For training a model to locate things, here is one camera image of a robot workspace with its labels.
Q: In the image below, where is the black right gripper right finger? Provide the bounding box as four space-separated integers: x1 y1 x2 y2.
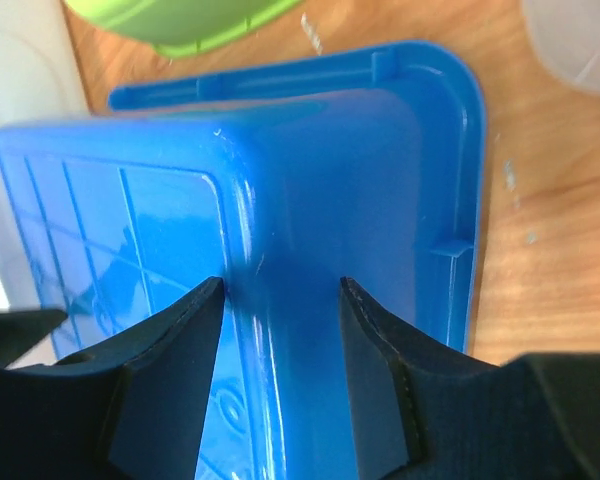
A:
339 278 600 479

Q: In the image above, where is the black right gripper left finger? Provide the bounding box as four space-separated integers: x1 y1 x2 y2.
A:
0 277 224 479

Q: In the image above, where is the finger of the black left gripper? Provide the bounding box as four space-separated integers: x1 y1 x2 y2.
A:
0 308 68 369

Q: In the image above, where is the blue plastic bin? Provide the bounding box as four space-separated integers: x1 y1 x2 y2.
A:
17 41 487 479

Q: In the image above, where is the white plastic tub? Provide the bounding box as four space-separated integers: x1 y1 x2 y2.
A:
0 1 88 310

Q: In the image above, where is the green plastic basin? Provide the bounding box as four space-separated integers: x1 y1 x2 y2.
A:
66 0 297 58

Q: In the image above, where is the white perforated plastic basket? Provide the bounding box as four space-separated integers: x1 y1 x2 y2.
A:
521 0 600 95

